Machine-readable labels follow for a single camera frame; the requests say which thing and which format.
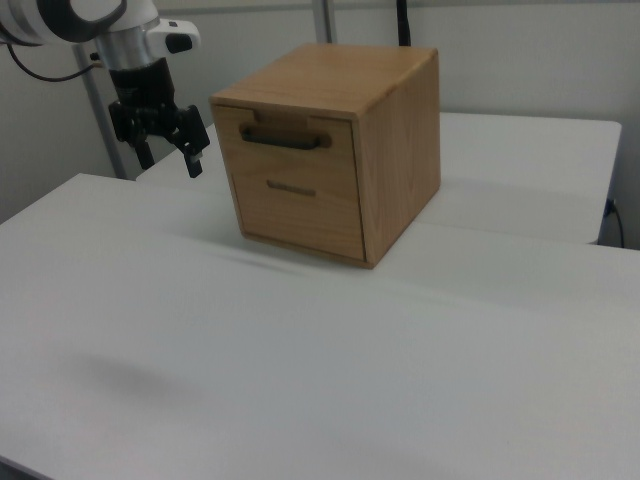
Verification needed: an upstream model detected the short dark drawer handle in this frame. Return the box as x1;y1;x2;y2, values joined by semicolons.
266;179;318;198

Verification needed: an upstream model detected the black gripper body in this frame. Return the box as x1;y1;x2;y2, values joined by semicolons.
109;57;182;120

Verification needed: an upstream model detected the black cable at table side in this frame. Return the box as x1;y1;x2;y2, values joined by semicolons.
604;198;627;249

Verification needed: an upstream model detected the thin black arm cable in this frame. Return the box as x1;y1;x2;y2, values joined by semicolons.
4;43;104;82

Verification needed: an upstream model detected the wooden drawer cabinet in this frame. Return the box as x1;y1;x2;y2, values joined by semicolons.
208;42;442;271

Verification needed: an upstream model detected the grey metal frame post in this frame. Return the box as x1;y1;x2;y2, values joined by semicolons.
73;43;127;181

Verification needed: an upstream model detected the slim grey wall post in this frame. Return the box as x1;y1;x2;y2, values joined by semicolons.
313;0;333;45

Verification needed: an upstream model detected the wooden drawer without notch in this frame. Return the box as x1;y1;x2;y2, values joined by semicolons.
230;172;369;263

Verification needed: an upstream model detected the long dark drawer handle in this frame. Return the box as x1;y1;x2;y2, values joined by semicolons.
240;128;321;151

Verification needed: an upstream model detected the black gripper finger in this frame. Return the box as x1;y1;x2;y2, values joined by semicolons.
109;101;158;171
166;104;211;179

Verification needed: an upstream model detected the black vertical pole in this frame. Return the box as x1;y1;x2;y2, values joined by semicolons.
395;0;414;47

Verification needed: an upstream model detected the wooden drawer with notch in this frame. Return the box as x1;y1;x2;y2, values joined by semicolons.
213;106;362;206

